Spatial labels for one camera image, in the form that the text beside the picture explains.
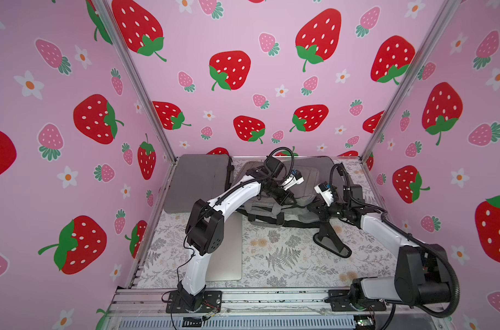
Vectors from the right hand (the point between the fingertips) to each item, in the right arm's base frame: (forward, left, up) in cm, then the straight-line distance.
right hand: (307, 208), depth 85 cm
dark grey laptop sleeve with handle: (+24, -5, -1) cm, 25 cm away
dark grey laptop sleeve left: (+24, +58, -12) cm, 64 cm away
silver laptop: (-21, +33, -16) cm, 42 cm away
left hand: (+1, +5, +3) cm, 6 cm away
